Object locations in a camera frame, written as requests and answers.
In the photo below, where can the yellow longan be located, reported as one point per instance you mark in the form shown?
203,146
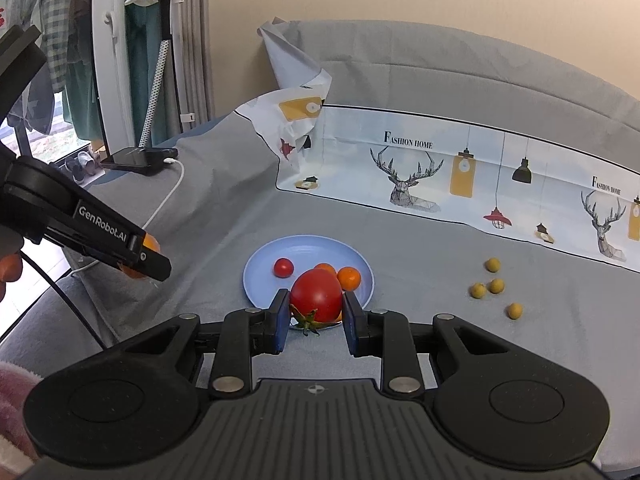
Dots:
493,264
477,290
496,286
515,310

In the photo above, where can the dark shoe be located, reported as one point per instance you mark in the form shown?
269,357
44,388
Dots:
75,171

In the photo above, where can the grey curtain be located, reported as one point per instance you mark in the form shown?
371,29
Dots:
200,60

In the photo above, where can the plaid shirt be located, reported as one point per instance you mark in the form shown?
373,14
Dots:
55,20

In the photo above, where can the grey bed cover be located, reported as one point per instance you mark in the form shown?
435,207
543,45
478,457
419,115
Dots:
425,260

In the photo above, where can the plastic-wrapped tangerine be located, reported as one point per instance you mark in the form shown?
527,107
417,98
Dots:
151,249

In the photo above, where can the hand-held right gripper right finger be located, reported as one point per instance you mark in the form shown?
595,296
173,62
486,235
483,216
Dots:
352,330

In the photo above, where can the light grey shoe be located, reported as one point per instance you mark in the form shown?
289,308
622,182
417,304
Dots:
92,162

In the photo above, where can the small red tomato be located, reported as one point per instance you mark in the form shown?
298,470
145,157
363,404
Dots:
283,267

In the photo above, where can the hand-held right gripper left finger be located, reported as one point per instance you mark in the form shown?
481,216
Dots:
282,327

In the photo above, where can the blue grey hanging garment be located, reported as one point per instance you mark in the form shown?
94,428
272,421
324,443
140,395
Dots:
35,105

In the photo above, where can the person's left hand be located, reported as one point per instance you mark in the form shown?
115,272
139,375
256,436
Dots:
10,267

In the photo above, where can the large red tomato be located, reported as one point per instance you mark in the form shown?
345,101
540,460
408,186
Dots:
316,292

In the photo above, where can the pink fuzzy clothing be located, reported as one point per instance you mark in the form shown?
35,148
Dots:
15,410

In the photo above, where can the white door frame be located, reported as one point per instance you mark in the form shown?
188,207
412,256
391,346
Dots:
112,60

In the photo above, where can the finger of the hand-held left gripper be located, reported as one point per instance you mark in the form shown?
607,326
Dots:
155,267

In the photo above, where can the black smartphone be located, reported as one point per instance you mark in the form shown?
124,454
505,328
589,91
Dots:
130,159

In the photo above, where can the deer printed cloth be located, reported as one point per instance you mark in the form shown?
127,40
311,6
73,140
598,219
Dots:
350,160

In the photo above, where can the blue plate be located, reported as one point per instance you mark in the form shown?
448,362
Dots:
265,280

